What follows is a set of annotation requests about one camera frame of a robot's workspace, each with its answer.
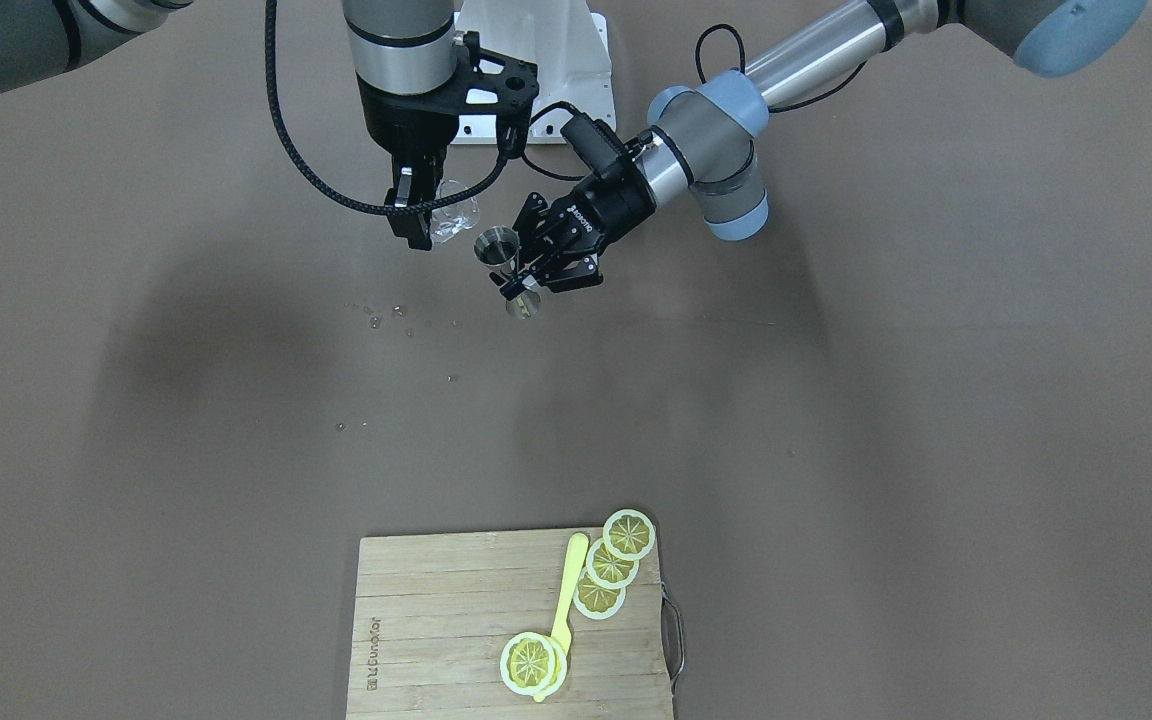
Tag steel jigger measuring cup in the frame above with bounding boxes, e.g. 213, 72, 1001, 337
473, 225, 540, 320

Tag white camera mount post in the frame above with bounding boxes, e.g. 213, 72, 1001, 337
453, 1, 617, 129

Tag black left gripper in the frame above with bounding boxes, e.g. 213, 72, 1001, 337
495, 170, 657, 300

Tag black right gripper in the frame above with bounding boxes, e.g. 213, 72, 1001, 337
356, 79, 462, 252

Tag small clear glass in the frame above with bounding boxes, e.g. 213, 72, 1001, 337
429, 179, 480, 245

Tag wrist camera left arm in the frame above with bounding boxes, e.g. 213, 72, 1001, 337
561, 111, 631, 182

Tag yellow plastic knife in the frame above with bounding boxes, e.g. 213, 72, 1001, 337
532, 532, 590, 703

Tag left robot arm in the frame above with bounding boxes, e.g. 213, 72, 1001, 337
473, 1, 1146, 305

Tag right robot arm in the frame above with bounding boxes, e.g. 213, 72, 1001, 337
0, 1, 457, 250

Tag wooden cutting board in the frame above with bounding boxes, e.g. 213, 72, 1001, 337
346, 528, 681, 719

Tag lemon slice on knife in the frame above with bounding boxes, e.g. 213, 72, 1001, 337
499, 632, 570, 703

